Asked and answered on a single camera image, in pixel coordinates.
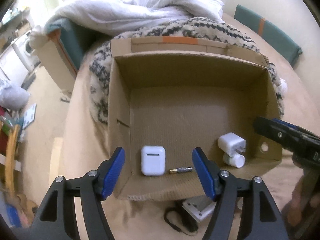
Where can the white charger plug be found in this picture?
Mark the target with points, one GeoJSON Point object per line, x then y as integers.
{"type": "Point", "coordinates": [232, 144]}

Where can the white earbuds case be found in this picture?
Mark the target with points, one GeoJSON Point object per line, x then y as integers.
{"type": "Point", "coordinates": [153, 160]}

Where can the white duvet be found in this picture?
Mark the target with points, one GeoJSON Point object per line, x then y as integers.
{"type": "Point", "coordinates": [113, 17]}

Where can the teal sofa armrest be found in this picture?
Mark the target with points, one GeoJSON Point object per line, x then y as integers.
{"type": "Point", "coordinates": [71, 41]}

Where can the grey plastic bag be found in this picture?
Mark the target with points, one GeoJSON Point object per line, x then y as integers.
{"type": "Point", "coordinates": [13, 97]}

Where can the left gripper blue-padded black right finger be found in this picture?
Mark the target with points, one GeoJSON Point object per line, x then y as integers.
{"type": "Point", "coordinates": [260, 217]}

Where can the light wooden board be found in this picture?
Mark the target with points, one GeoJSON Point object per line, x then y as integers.
{"type": "Point", "coordinates": [55, 159]}

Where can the teal cushion with orange stripe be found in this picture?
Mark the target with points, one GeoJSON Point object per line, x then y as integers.
{"type": "Point", "coordinates": [274, 36]}

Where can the person's right hand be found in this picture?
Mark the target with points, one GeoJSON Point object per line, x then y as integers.
{"type": "Point", "coordinates": [292, 212]}

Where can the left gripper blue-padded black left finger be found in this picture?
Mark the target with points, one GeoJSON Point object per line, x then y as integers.
{"type": "Point", "coordinates": [56, 216]}

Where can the small white bottle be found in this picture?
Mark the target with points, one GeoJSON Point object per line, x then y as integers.
{"type": "Point", "coordinates": [236, 160]}

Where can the bathroom scale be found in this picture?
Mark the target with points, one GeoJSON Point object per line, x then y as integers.
{"type": "Point", "coordinates": [29, 116]}

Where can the black white knitted blanket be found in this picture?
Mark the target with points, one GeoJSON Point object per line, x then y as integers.
{"type": "Point", "coordinates": [196, 27]}

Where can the small battery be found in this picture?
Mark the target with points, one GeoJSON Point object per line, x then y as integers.
{"type": "Point", "coordinates": [180, 170]}

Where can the open cardboard box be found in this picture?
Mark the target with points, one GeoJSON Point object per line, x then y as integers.
{"type": "Point", "coordinates": [181, 93]}

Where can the white washing machine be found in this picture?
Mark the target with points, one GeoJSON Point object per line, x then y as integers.
{"type": "Point", "coordinates": [25, 53]}

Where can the wooden chair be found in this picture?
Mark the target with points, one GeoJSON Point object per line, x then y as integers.
{"type": "Point", "coordinates": [9, 161]}

